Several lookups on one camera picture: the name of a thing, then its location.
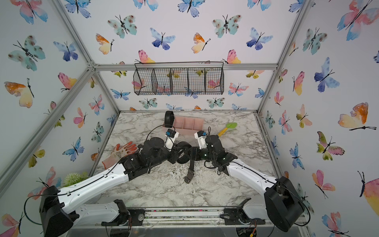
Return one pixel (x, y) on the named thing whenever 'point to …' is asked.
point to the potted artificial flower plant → (73, 178)
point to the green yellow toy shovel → (229, 125)
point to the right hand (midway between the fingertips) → (188, 150)
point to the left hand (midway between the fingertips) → (183, 146)
